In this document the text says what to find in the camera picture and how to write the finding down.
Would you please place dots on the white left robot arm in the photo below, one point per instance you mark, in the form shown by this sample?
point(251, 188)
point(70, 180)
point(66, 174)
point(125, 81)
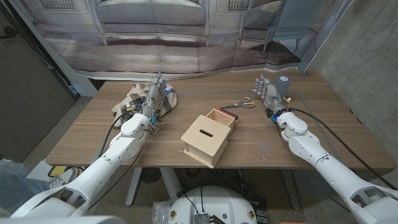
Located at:
point(102, 161)

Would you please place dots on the grey table leg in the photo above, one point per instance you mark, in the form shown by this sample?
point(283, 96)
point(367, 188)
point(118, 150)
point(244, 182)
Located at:
point(290, 189)

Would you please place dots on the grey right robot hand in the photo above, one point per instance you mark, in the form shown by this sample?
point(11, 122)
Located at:
point(273, 95)

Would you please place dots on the wooden box with slot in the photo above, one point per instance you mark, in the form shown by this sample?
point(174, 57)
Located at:
point(202, 143)

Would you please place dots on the person's leg in blue jeans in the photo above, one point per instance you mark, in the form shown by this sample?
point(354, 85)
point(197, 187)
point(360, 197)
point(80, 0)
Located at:
point(18, 189)

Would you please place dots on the grey and yellow scissors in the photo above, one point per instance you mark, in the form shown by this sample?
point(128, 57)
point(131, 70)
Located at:
point(247, 104)

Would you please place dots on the printed room backdrop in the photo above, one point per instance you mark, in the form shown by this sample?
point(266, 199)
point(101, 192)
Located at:
point(174, 46)

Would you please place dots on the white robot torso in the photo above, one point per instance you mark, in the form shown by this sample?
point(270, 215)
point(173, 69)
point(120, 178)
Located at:
point(214, 205)

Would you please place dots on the clear plastic bag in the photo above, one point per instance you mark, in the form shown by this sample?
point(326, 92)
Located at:
point(160, 211)

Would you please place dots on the wooden drawer with red edge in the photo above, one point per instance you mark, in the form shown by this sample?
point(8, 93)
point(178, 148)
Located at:
point(221, 117)

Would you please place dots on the grey cylinder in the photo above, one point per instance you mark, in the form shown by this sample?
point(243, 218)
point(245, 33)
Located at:
point(283, 85)

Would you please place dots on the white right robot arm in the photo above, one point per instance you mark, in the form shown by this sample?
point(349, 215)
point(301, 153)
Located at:
point(326, 165)

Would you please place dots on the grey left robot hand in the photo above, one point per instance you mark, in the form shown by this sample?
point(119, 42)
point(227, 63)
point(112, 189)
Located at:
point(153, 99)

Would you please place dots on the person's white sneaker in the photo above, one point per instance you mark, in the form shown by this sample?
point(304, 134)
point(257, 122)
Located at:
point(65, 177)

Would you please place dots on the white table leg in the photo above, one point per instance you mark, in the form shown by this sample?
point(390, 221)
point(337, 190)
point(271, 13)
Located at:
point(171, 185)
point(133, 186)

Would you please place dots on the beige plaid fringed scarf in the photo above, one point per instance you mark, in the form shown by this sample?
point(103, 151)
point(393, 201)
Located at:
point(132, 99)

